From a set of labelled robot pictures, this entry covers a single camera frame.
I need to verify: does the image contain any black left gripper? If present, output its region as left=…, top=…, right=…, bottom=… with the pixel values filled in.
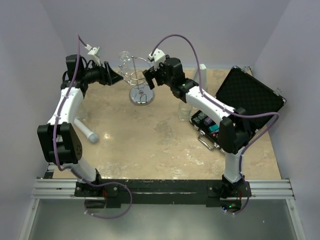
left=82, top=59, right=124, bottom=86

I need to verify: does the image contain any ribbed clear glass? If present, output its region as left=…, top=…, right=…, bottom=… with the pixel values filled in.
left=177, top=101, right=193, bottom=122

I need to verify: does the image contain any tall clear flute glass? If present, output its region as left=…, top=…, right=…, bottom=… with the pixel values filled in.
left=76, top=105, right=88, bottom=121

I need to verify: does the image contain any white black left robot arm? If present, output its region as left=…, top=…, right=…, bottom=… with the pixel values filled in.
left=37, top=54, right=123, bottom=196

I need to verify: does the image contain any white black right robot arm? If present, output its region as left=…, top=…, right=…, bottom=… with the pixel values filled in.
left=143, top=55, right=252, bottom=199

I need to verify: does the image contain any chrome wine glass rack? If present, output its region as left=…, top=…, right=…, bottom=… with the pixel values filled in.
left=119, top=55, right=155, bottom=106

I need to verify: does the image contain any white metronome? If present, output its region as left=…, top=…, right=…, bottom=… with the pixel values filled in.
left=192, top=63, right=208, bottom=92

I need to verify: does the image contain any white grey microphone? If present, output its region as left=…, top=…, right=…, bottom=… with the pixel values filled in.
left=74, top=117, right=99, bottom=144

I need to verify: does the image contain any black poker chip case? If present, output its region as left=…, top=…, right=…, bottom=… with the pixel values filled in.
left=189, top=67, right=287, bottom=154

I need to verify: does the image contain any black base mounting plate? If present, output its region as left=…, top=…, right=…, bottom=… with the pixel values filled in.
left=74, top=179, right=252, bottom=210

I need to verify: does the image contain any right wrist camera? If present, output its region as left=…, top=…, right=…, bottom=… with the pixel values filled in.
left=148, top=48, right=166, bottom=71

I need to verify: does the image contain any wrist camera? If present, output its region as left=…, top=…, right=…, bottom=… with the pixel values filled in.
left=85, top=44, right=102, bottom=65
left=148, top=48, right=166, bottom=71

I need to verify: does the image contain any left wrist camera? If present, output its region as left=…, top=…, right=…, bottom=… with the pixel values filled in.
left=85, top=44, right=102, bottom=65

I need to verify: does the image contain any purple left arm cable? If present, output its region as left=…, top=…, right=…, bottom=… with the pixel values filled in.
left=53, top=33, right=133, bottom=219

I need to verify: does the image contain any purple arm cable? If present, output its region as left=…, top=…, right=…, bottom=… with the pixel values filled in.
left=151, top=34, right=280, bottom=215
left=53, top=33, right=133, bottom=219

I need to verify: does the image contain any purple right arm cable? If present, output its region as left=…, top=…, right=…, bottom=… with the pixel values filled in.
left=151, top=34, right=280, bottom=215

